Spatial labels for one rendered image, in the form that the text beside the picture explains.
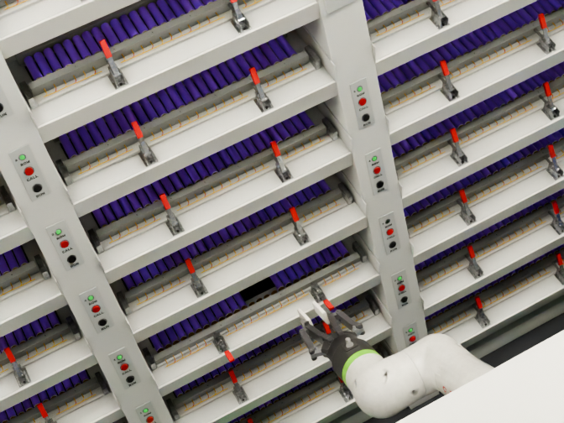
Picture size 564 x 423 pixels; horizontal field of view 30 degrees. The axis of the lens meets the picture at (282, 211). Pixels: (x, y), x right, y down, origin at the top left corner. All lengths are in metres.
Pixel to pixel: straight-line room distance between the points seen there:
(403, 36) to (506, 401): 1.59
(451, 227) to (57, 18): 1.19
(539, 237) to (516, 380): 2.10
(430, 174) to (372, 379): 0.67
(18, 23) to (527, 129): 1.28
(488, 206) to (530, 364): 1.92
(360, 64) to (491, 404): 1.52
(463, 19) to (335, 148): 0.40
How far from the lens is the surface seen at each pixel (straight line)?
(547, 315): 3.16
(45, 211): 2.13
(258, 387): 2.69
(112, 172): 2.16
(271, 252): 2.44
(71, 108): 2.04
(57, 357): 2.40
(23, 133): 2.03
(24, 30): 1.94
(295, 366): 2.70
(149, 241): 2.28
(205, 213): 2.29
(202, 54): 2.07
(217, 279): 2.42
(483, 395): 0.81
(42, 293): 2.27
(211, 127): 2.19
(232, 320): 2.54
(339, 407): 2.85
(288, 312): 2.56
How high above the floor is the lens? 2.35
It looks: 40 degrees down
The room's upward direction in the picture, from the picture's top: 16 degrees counter-clockwise
